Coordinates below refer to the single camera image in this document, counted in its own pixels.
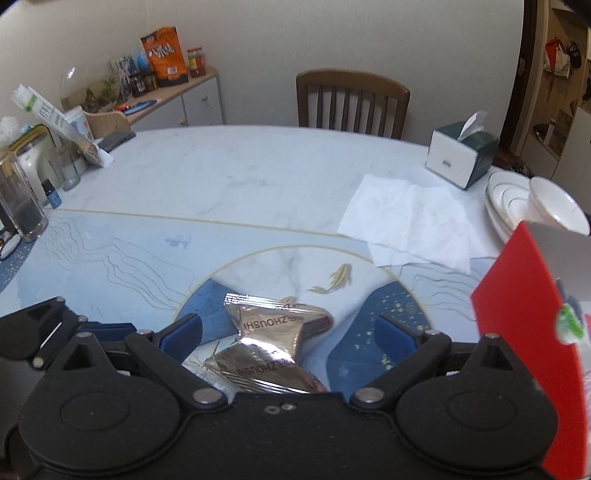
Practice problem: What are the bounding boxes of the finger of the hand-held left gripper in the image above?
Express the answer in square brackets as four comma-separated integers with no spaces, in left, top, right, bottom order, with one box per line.
[0,298,138,371]

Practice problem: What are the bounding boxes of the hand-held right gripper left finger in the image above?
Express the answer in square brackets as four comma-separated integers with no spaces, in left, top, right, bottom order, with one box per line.
[48,314,230,411]

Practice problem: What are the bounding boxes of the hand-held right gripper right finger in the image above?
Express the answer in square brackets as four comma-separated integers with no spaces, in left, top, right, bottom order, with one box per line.
[350,314,525,411]

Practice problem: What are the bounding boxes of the red cardboard box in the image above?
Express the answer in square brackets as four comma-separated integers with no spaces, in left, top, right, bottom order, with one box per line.
[470,220,591,480]

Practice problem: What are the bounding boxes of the tall glass container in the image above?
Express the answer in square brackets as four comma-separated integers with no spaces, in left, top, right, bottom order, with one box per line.
[0,152,49,243]

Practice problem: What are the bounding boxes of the white paper napkin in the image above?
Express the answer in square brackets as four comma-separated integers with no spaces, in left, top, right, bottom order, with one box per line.
[337,174,485,275]

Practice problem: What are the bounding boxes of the small blue bottle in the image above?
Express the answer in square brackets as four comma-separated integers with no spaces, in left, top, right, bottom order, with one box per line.
[41,179,62,209]

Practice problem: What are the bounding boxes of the glass tumbler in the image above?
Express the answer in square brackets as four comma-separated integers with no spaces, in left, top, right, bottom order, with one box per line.
[48,148,81,192]

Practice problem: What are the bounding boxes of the stack of white plates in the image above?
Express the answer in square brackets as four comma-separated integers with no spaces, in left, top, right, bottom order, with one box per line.
[485,172,536,245]

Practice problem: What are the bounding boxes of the green white tissue box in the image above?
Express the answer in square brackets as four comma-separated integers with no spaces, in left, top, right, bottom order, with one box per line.
[425,110,500,191]

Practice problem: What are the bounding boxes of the black case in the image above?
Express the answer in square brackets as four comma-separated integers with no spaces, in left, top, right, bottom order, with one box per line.
[99,131,137,152]

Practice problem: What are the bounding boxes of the white bowl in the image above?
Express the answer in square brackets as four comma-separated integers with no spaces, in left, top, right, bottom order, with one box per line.
[526,176,591,237]

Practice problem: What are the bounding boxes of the wooden desk organizer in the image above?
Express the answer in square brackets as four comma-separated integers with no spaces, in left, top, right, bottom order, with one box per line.
[83,111,128,139]

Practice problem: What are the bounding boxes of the clear bag green print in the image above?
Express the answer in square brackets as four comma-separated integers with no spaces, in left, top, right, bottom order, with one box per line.
[11,84,114,167]

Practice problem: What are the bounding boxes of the blue oval pad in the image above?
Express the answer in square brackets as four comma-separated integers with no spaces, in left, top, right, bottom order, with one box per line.
[115,98,158,114]

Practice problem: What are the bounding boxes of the white side cabinet wooden top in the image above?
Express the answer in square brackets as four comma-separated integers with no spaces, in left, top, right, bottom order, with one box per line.
[124,66,227,136]

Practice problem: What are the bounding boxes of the glass dome ornament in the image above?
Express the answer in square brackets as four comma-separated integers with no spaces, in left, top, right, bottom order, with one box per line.
[59,66,127,114]

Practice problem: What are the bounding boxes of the dark glass jars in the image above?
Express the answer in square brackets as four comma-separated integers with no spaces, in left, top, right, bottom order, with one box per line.
[129,69,158,97]

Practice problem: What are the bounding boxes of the brown slatted wooden chair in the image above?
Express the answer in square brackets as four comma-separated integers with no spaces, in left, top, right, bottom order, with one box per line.
[295,69,411,140]

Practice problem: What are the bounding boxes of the standing picture cards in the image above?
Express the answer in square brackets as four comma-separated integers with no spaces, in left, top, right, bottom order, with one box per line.
[110,54,153,93]

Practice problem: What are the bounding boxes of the red lidded jar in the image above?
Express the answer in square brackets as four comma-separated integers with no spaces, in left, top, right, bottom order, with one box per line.
[187,46,208,78]

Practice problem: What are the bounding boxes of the orange snack bag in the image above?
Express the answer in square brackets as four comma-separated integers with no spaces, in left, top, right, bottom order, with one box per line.
[140,27,190,88]

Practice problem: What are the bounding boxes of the dark brown door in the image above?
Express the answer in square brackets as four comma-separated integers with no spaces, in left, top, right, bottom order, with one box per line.
[499,0,539,153]

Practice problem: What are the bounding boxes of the red white hanging bag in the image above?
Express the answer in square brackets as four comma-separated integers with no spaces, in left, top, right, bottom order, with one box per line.
[544,38,573,77]

